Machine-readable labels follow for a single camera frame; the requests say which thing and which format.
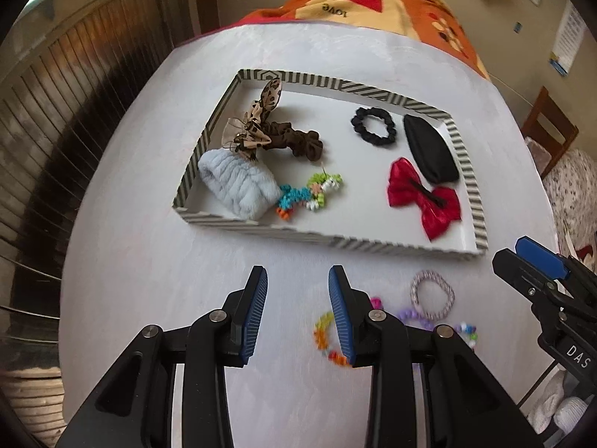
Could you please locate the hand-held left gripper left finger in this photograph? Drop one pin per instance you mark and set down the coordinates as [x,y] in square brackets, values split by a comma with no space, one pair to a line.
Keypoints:
[254,317]

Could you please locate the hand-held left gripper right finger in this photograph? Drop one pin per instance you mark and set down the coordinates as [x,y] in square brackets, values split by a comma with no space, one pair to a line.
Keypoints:
[338,317]

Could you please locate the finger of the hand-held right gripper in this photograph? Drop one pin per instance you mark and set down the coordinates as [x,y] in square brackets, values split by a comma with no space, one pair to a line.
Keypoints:
[517,270]
[543,261]

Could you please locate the red satin bow clip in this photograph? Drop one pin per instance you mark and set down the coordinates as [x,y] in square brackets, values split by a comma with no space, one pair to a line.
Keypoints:
[438,214]

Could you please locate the colourful beaded figure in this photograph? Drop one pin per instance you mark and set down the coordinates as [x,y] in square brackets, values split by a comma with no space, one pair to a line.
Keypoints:
[303,193]

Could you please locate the striped rectangular tray box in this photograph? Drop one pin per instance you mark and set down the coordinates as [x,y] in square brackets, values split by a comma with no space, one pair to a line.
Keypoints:
[345,186]

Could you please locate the light blue fluffy scrunchie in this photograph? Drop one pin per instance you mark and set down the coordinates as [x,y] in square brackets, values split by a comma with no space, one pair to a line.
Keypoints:
[238,179]

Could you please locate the black fabric hair clip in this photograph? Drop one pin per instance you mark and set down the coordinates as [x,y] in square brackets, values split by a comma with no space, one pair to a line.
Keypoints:
[431,149]

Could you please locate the brown scrunchie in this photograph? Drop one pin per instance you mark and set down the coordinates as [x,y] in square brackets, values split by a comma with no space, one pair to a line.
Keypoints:
[303,142]

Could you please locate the leopard print bow scrunchie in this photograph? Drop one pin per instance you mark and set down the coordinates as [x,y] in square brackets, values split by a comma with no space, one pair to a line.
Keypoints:
[259,126]

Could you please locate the black scrunchie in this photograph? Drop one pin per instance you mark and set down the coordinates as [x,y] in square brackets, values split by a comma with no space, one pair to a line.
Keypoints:
[357,123]

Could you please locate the person's right hand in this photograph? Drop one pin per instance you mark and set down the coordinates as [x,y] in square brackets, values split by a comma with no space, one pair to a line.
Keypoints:
[569,410]

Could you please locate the dark red cushion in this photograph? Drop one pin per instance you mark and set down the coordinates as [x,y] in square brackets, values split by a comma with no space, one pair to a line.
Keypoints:
[587,259]

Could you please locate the pink chair cushion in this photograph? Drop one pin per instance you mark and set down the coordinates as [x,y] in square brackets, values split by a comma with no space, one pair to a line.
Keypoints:
[536,156]

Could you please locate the white embossed tablecloth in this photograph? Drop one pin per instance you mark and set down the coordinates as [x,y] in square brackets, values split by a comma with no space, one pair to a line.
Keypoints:
[140,242]

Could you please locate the brown wooden chair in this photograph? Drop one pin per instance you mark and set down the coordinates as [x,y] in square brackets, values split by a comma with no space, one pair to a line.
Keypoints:
[541,116]

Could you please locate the orange printed blanket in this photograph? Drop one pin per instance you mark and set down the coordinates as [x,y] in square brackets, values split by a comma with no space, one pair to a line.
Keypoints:
[350,4]

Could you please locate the wall calendar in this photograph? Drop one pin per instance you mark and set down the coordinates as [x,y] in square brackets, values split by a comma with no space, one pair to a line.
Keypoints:
[566,32]

